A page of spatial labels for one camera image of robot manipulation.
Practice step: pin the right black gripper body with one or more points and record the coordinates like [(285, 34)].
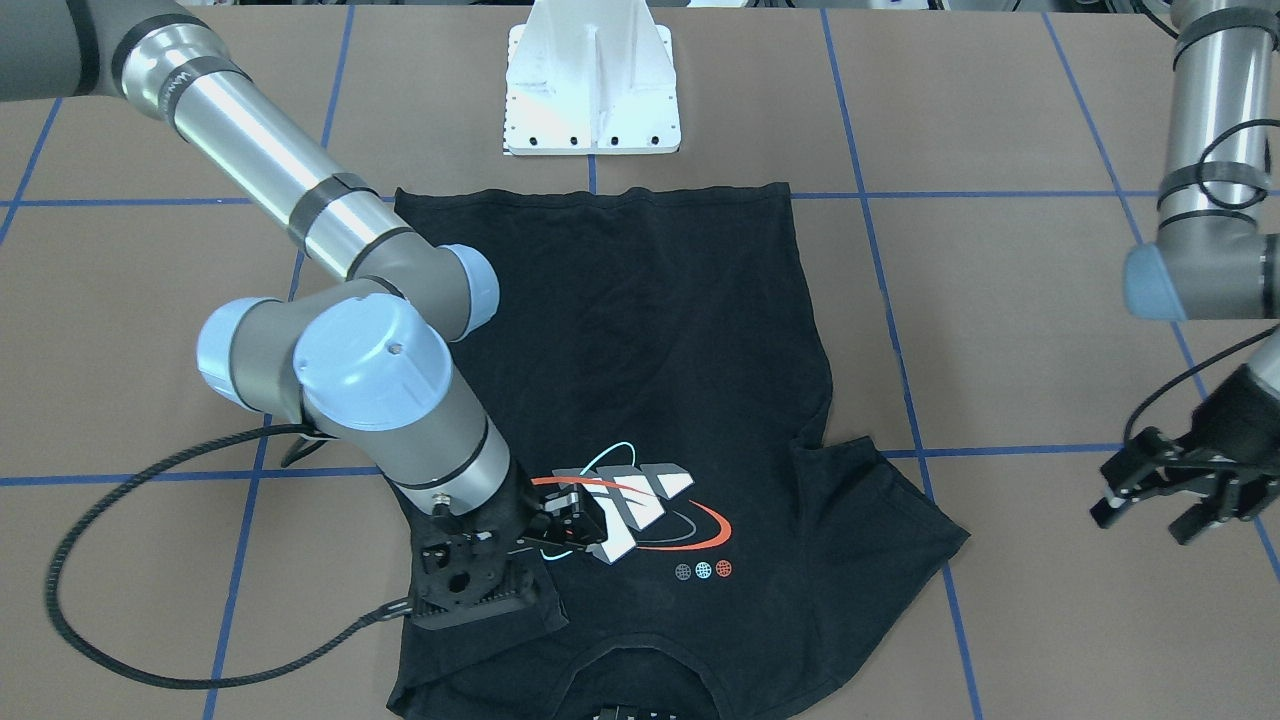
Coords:
[(517, 508)]

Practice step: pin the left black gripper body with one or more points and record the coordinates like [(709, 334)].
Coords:
[(1238, 413)]

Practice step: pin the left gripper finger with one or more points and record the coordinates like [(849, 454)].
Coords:
[(1217, 508), (1133, 474)]

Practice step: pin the black graphic t-shirt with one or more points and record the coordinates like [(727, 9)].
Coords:
[(669, 337)]

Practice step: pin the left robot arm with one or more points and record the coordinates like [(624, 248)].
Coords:
[(1211, 261)]

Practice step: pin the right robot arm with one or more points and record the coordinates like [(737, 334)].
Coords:
[(367, 361)]

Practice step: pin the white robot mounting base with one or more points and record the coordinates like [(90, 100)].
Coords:
[(591, 78)]

